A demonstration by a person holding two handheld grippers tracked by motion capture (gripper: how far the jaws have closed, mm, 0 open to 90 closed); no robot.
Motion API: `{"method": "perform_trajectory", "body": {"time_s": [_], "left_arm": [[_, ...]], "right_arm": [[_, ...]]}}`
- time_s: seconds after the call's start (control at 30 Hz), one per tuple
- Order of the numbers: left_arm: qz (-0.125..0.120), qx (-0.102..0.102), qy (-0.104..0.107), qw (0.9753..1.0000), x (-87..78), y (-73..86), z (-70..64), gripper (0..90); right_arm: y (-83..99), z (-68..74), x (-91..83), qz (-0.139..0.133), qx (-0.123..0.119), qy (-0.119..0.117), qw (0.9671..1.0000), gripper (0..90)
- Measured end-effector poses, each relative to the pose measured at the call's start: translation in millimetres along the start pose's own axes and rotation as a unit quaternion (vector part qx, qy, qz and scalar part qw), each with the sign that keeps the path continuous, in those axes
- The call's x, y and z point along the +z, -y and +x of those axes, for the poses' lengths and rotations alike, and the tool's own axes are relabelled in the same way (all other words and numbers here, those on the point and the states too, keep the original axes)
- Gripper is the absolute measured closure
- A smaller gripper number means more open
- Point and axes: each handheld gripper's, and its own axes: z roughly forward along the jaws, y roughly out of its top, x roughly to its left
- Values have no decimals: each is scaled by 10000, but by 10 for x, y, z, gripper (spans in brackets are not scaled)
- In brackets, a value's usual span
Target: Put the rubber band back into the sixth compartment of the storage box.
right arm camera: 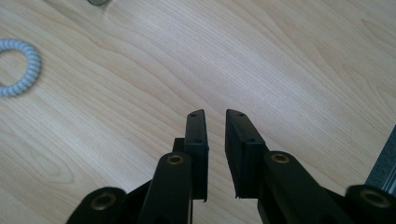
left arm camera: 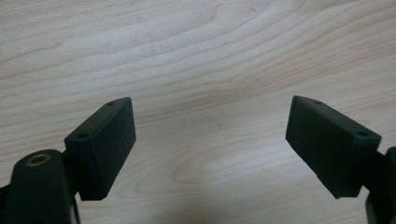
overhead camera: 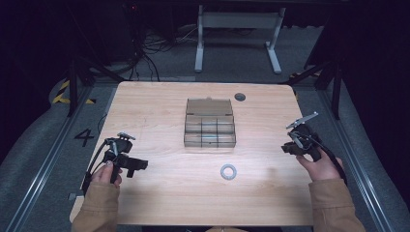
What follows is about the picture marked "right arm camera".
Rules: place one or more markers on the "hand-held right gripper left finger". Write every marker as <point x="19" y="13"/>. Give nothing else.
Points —
<point x="196" y="149"/>

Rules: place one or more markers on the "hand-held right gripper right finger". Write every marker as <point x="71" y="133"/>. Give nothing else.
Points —
<point x="244" y="155"/>

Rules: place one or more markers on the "round grey metal object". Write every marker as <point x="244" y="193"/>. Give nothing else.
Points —
<point x="98" y="2"/>

